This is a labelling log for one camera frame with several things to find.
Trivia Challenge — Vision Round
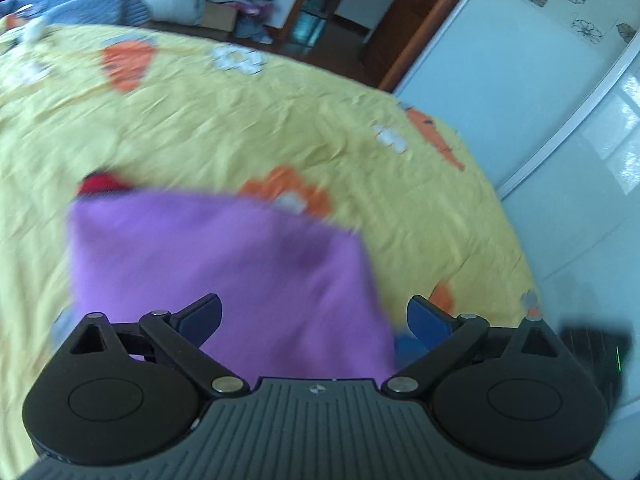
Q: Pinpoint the cardboard box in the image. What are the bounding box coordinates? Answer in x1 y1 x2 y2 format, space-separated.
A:
199 2 239 37

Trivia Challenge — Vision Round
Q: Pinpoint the brown wooden door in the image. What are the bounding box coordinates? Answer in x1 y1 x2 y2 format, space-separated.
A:
359 0 495 93

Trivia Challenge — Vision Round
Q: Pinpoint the yellow printed bedspread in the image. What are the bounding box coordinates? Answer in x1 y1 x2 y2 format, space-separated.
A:
0 22 544 480

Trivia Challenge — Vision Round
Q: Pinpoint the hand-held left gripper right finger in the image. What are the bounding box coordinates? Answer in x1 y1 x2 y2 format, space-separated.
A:
381 295 569 402

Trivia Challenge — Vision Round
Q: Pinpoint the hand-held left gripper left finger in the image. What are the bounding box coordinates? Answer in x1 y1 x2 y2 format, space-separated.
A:
70 293 249 402

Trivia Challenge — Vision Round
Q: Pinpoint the blue striped blanket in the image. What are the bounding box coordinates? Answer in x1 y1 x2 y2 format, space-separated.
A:
0 0 154 29

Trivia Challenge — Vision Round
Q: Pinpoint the purple garment with red trim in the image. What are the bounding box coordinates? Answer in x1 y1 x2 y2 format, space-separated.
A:
66 172 402 379

